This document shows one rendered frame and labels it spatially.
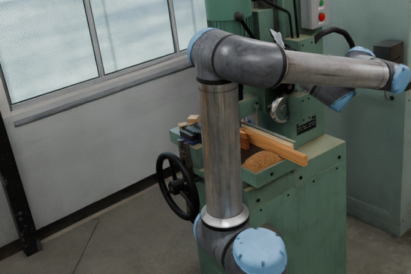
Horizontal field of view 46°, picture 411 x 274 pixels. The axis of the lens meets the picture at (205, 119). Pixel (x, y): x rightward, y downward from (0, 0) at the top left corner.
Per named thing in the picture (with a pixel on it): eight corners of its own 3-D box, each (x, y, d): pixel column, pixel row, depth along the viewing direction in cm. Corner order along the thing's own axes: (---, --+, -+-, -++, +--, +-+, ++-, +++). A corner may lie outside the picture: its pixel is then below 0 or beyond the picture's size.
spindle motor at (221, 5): (203, 73, 196) (194, -6, 184) (237, 62, 204) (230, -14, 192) (230, 81, 182) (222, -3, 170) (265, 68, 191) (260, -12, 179)
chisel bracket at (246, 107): (224, 120, 201) (222, 101, 198) (249, 110, 209) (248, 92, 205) (235, 125, 196) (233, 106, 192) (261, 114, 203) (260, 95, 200)
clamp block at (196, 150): (178, 158, 200) (175, 139, 196) (205, 147, 207) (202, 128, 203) (199, 170, 188) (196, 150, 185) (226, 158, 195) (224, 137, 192)
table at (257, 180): (152, 148, 219) (150, 136, 216) (206, 126, 234) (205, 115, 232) (237, 199, 172) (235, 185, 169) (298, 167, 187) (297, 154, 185)
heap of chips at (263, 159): (240, 164, 182) (239, 156, 181) (267, 151, 189) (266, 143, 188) (255, 172, 175) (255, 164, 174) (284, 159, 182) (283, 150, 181)
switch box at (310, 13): (301, 28, 194) (299, -13, 187) (318, 22, 199) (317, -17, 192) (312, 29, 189) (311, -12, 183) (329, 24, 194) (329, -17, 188)
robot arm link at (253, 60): (248, 41, 108) (419, 63, 147) (217, 32, 118) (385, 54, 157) (238, 92, 111) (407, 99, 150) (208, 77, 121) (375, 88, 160)
